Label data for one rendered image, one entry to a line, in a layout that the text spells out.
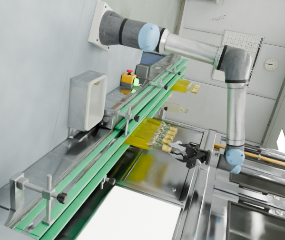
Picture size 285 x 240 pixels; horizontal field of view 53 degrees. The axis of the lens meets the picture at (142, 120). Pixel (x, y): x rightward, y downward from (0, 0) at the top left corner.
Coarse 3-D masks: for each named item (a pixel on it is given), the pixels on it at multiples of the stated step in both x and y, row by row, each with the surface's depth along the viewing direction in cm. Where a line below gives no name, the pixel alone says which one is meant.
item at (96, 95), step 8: (96, 80) 119; (104, 80) 130; (88, 88) 115; (96, 88) 132; (104, 88) 131; (88, 96) 117; (96, 96) 134; (104, 96) 133; (88, 104) 118; (96, 104) 135; (104, 104) 135; (88, 112) 120; (96, 112) 137; (88, 120) 131; (96, 120) 133; (88, 128) 125
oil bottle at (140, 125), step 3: (138, 126) 157; (141, 126) 158; (144, 126) 159; (147, 126) 159; (144, 129) 156; (147, 129) 156; (150, 129) 156; (153, 129) 157; (156, 129) 158; (156, 132) 155; (159, 132) 156; (159, 135) 156
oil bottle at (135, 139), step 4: (132, 132) 150; (136, 132) 150; (128, 136) 147; (132, 136) 146; (136, 136) 146; (140, 136) 147; (144, 136) 148; (148, 136) 148; (128, 140) 148; (132, 140) 147; (136, 140) 146; (140, 140) 146; (144, 140) 145; (148, 140) 145; (152, 140) 145; (132, 144) 148; (136, 144) 147; (140, 144) 146; (144, 144) 146; (148, 144) 145; (152, 144) 145; (144, 148) 147; (148, 148) 146; (152, 148) 146
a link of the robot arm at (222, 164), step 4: (220, 156) 139; (224, 156) 139; (220, 160) 138; (224, 160) 138; (220, 164) 138; (224, 164) 138; (228, 164) 137; (220, 168) 140; (224, 168) 139; (228, 168) 138; (232, 168) 137; (236, 168) 137; (240, 168) 136; (232, 172) 139; (236, 172) 138
